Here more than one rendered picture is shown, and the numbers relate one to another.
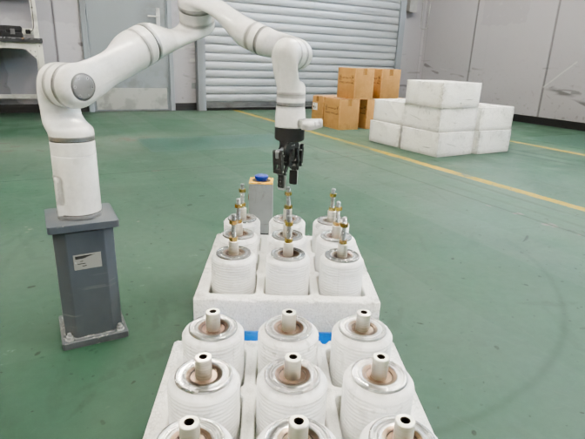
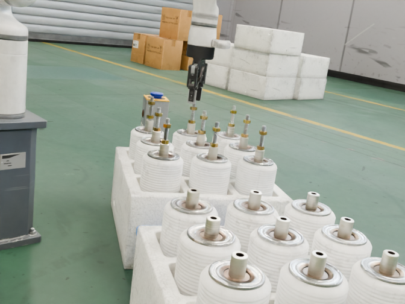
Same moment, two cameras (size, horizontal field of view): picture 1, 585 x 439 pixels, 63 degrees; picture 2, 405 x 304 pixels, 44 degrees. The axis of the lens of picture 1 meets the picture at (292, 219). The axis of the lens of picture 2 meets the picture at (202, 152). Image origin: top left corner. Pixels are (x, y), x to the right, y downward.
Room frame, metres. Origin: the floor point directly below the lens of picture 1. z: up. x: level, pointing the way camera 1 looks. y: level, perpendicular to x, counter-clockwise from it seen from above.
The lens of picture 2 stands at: (-0.16, 0.32, 0.58)
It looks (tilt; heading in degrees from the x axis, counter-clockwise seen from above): 15 degrees down; 346
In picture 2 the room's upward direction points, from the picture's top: 8 degrees clockwise
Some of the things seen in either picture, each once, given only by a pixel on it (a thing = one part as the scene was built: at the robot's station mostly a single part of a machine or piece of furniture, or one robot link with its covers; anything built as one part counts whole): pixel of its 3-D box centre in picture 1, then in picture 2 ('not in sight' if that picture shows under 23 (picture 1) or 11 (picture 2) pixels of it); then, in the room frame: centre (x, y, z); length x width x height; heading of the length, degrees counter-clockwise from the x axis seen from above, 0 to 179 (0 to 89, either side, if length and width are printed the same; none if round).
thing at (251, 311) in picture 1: (285, 295); (192, 202); (1.07, 0.01, 0.09); 0.39 x 0.39 x 0.18; 2
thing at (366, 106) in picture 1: (366, 112); (188, 54); (5.16, -0.75, 0.15); 0.30 x 0.24 x 0.30; 29
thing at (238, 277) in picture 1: (233, 291); (159, 192); (0.95, 0.12, 0.16); 0.10 x 0.10 x 0.18
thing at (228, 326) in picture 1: (212, 327); (191, 205); (0.65, 0.12, 0.25); 0.08 x 0.08 x 0.01
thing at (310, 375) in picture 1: (292, 374); (280, 235); (0.54, -0.01, 0.25); 0.08 x 0.08 x 0.01
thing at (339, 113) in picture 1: (341, 112); (163, 53); (5.01, -0.46, 0.15); 0.30 x 0.24 x 0.30; 28
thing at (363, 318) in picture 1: (363, 320); (312, 201); (0.66, -0.12, 0.26); 0.02 x 0.02 x 0.03
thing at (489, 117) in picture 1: (476, 116); (296, 64); (3.99, -1.49, 0.27); 0.39 x 0.39 x 0.18; 31
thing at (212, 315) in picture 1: (212, 320); (192, 199); (0.65, 0.12, 0.26); 0.02 x 0.02 x 0.03
